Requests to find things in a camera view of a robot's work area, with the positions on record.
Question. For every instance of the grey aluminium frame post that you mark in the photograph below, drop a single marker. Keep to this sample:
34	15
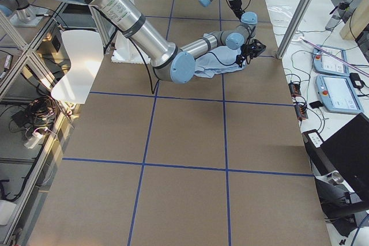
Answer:
292	27

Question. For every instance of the light blue button-up shirt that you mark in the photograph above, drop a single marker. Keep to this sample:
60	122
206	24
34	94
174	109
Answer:
221	59

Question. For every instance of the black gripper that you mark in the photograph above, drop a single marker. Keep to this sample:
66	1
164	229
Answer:
245	50
235	4

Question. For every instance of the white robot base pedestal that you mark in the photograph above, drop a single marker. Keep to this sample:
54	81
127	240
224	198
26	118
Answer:
125	51

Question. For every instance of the blue teach pendant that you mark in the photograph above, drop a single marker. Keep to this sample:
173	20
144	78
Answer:
337	94
325	64

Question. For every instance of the lower blue teach pendant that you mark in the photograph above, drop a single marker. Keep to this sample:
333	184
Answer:
337	94

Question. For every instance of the black monitor with label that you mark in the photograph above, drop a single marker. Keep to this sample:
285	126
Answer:
345	151

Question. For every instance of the upper blue teach pendant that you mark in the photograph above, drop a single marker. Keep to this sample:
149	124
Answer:
325	64

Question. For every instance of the white plastic chair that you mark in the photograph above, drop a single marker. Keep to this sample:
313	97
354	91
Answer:
85	51

